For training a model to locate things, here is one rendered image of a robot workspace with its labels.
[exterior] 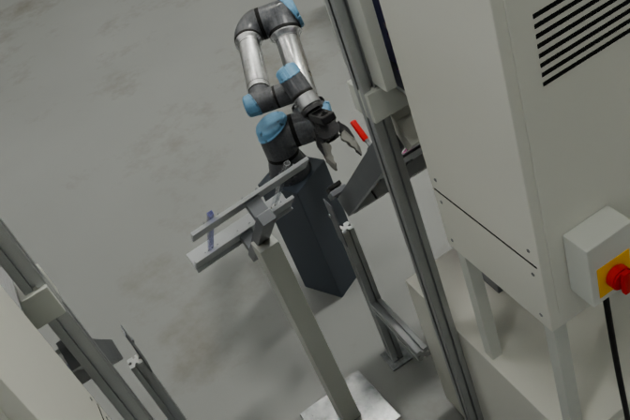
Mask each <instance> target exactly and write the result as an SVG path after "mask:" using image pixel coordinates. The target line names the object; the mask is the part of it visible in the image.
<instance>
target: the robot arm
mask: <svg viewBox="0 0 630 420"><path fill-rule="evenodd" d="M303 26H304V22H303V20H302V18H301V16H300V14H299V11H298V9H297V7H296V5H295V3H294V1H293V0H277V1H274V2H272V3H269V4H266V5H263V6H260V7H256V8H254V9H251V10H249V11H248V12H247V13H245V14H244V15H243V17H242V18H241V19H240V21H239V22H238V24H237V26H236V28H235V32H234V44H235V47H236V49H237V50H238V51H239V52H240V57H241V61H242V66H243V70H244V75H245V80H246V84H247V92H248V94H246V95H245V96H243V99H242V100H243V104H244V107H245V110H246V112H247V115H248V116H249V117H254V116H258V115H262V114H263V113H268V112H271V111H273V110H276V109H279V108H282V107H285V106H288V105H291V104H292V113H290V114H287V115H286V114H285V113H284V112H271V113H269V114H267V115H266V116H265V117H264V118H262V119H261V121H260V122H259V123H258V125H257V126H256V134H257V137H258V141H259V143H260V144H261V146H262V150H263V151H264V153H265V155H266V157H267V160H268V166H269V176H270V179H271V180H272V179H273V178H275V177H276V176H278V173H281V170H282V166H283V163H284V162H285V161H286V160H289V161H290V162H291V165H290V167H291V166H292V165H293V164H296V163H297V162H299V161H300V160H302V159H303V158H305V157H306V155H305V154H304V153H303V152H302V151H301V150H300V149H299V146H302V145H305V144H308V143H313V142H316V145H317V147H318V149H319V150H320V151H321V152H322V154H323V157H324V158H325V160H326V163H328V164H329V165H330V167H331V168H332V169H334V170H335V171H337V170H338V169H337V164H336V162H335V161H334V156H333V155H332V153H331V149H332V147H331V144H329V143H331V142H332V141H334V140H336V139H337V138H338V137H339V136H340V137H341V138H340V139H341V140H342V141H343V142H345V143H347V144H348V145H349V146H350V147H351V148H353V149H354V150H355V152H356V153H357V154H359V155H360V156H362V151H361V148H360V146H359V144H358V142H357V141H356V139H355V138H354V136H353V134H352V132H351V131H350V129H349V128H348V127H347V126H345V125H344V124H341V123H340V122H339V121H336V120H337V119H336V116H335V114H334V112H332V108H331V105H330V102H329V101H324V98H323V97H322V96H319V95H318V92H317V89H316V86H315V83H314V81H313V78H312V75H311V72H310V69H309V66H308V61H307V58H306V55H305V52H304V49H303V46H302V43H301V40H300V36H301V34H302V29H301V28H302V27H303ZM269 38H270V40H271V42H273V43H275V44H277V49H278V52H279V56H280V59H281V62H282V65H283V67H281V68H280V69H279V70H278V71H277V74H276V76H277V79H278V81H279V84H276V85H273V86H270V84H269V81H268V77H267V72H266V68H265V64H264V61H263V53H262V49H261V46H262V43H263V40H266V39H269ZM338 132H339V133H340V134H338ZM310 171H311V164H310V161H308V163H307V167H306V168H305V169H304V170H302V171H301V172H299V173H297V174H296V175H294V176H293V177H291V178H290V179H288V180H287V181H285V183H284V187H289V186H292V185H295V184H297V183H299V182H301V181H303V180H304V179H305V178H306V177H307V176H308V175H309V173H310Z"/></svg>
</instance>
